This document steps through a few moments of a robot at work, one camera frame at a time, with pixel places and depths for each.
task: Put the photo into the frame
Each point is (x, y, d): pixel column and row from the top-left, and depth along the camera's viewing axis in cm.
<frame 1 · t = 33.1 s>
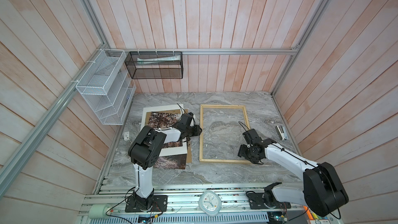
left hand: (200, 132, 98), fingers open
right hand: (242, 154, 89), fingers open
autumn forest photo print: (166, 120, 106), on the table
white stapler: (281, 132, 99), point 2 cm above the table

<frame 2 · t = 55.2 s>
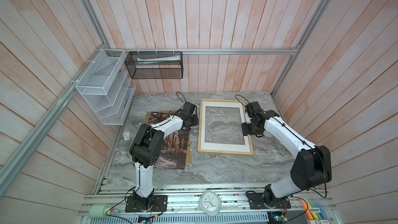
left hand: (195, 122, 98), fingers open
right hand: (248, 130, 88), fingers open
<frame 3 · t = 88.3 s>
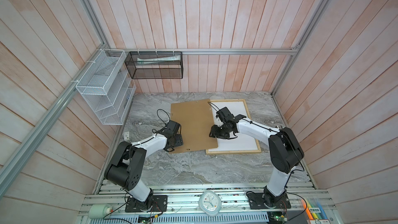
left hand: (176, 144, 93), fingers open
right hand: (211, 135, 92), fingers open
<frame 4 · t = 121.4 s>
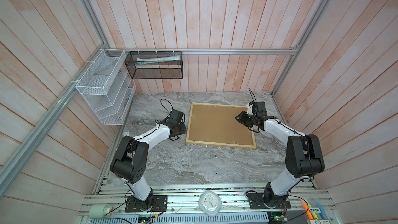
left hand: (182, 131, 94), fingers open
right hand: (236, 116, 95), fingers open
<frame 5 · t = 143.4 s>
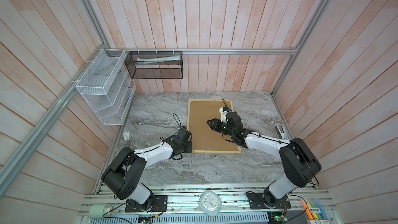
left hand: (188, 148, 90), fingers open
right hand: (207, 122, 88), fingers open
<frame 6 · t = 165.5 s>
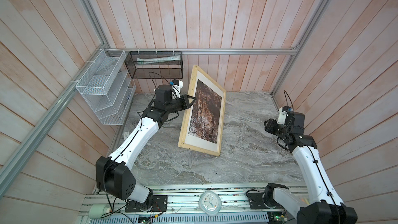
left hand: (196, 101, 74), fingers closed
right hand: (269, 122, 80), fingers open
